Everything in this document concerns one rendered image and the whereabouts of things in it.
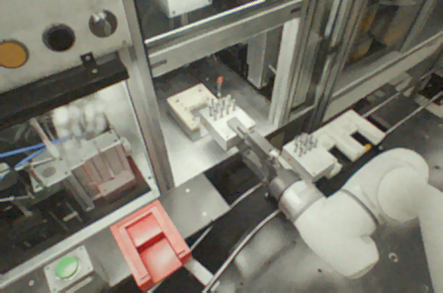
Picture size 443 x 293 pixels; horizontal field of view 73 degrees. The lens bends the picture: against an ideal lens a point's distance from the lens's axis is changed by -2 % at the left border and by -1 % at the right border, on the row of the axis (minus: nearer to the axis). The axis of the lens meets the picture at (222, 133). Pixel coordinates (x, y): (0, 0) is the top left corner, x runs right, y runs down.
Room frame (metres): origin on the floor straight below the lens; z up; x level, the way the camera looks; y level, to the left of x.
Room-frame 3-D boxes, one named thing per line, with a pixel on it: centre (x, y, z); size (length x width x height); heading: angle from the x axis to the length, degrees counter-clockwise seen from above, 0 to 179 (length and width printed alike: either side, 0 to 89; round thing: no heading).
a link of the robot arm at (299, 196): (0.32, -0.17, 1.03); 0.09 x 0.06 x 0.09; 125
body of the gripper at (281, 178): (0.38, -0.13, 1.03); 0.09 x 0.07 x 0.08; 35
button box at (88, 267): (0.18, 0.30, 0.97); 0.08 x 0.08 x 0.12; 35
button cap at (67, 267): (0.18, 0.30, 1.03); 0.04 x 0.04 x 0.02
